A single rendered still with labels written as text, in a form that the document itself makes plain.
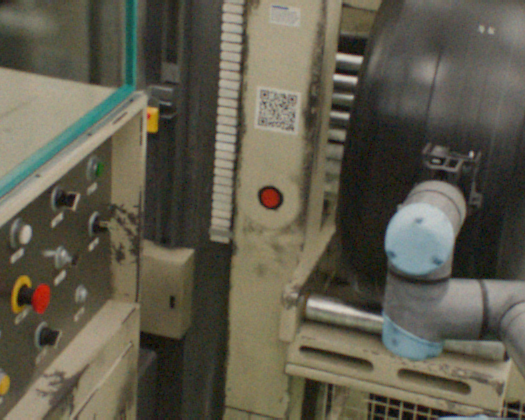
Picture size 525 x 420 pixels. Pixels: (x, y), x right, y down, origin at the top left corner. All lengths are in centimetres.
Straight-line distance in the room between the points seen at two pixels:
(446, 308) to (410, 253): 9
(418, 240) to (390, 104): 41
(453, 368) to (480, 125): 46
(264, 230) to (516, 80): 55
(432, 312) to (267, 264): 70
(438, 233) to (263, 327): 83
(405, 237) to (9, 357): 62
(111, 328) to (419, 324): 67
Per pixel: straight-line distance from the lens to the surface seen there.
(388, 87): 180
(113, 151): 196
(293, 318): 204
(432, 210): 145
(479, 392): 205
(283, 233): 211
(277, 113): 202
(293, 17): 197
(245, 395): 229
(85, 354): 193
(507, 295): 151
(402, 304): 148
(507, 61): 181
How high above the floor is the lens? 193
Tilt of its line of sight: 25 degrees down
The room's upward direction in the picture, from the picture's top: 4 degrees clockwise
